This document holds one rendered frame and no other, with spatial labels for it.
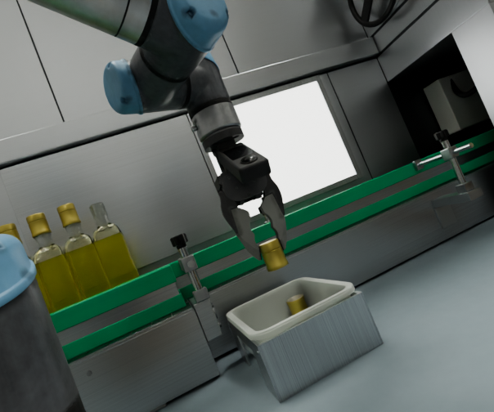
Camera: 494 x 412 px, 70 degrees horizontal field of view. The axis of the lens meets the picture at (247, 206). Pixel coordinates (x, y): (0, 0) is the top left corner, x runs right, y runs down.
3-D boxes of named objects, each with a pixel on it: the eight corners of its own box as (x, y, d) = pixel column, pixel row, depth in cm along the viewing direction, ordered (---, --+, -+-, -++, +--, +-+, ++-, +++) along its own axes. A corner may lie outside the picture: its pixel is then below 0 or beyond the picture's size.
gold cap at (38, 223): (54, 232, 74) (47, 213, 74) (48, 231, 70) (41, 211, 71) (36, 239, 73) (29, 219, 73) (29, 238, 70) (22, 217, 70)
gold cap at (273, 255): (291, 263, 54) (280, 237, 55) (271, 272, 54) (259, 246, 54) (285, 262, 58) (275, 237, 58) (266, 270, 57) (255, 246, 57)
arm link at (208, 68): (154, 68, 60) (195, 67, 65) (179, 127, 59) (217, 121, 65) (174, 38, 54) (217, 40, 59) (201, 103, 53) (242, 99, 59)
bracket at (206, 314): (217, 324, 72) (204, 292, 72) (226, 333, 63) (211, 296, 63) (201, 331, 71) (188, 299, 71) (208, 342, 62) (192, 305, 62)
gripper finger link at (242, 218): (256, 258, 61) (244, 207, 62) (262, 260, 55) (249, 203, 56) (239, 262, 60) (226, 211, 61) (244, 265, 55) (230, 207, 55)
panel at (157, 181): (357, 179, 108) (315, 79, 110) (362, 176, 106) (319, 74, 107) (52, 304, 84) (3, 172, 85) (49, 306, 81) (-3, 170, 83)
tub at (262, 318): (316, 315, 71) (300, 275, 72) (384, 339, 50) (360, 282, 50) (240, 356, 67) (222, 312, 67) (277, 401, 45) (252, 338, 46)
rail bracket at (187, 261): (204, 291, 74) (181, 235, 74) (215, 299, 58) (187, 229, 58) (190, 297, 73) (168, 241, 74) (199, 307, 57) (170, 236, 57)
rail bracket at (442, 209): (450, 222, 91) (415, 143, 92) (512, 214, 75) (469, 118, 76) (436, 229, 90) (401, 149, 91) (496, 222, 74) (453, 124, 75)
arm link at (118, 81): (116, 29, 44) (188, 33, 51) (94, 78, 53) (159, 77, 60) (139, 85, 44) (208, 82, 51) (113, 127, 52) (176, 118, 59)
